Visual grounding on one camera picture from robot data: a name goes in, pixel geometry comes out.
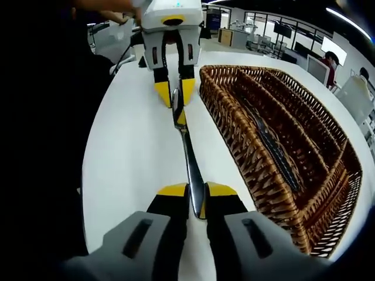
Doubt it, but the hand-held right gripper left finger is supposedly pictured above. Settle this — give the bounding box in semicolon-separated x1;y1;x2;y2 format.
62;182;190;281

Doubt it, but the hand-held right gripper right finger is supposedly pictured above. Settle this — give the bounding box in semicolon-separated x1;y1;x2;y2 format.
204;181;330;281

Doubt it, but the brown wicker storage tray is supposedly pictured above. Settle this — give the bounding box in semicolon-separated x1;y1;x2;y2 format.
199;64;363;259

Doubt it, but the person's left hand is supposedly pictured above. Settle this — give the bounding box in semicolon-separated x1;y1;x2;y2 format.
124;1;145;20

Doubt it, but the blue standing banner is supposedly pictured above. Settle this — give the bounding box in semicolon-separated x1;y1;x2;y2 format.
204;8;220;32

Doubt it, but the wooden cabinet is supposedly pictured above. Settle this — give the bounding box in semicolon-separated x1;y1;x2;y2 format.
217;28;244;47

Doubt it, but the white grey office chair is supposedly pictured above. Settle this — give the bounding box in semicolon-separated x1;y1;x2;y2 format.
87;22;135;64

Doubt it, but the black television on stand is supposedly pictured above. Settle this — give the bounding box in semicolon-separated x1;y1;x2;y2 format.
274;22;292;39

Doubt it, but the black monitor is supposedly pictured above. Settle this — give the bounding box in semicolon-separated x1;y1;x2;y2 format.
294;42;311;55

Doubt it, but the white mesh office chair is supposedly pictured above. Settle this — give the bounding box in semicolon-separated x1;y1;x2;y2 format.
306;54;330;84

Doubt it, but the person's dark clothing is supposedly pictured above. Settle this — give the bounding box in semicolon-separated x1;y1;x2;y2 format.
0;17;118;258

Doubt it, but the ceiling light strip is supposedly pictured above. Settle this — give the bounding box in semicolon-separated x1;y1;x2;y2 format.
325;7;354;23

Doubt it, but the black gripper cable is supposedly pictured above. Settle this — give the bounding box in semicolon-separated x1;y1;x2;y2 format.
112;43;138;74

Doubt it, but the white wall screen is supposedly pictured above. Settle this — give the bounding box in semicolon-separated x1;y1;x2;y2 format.
321;36;348;62

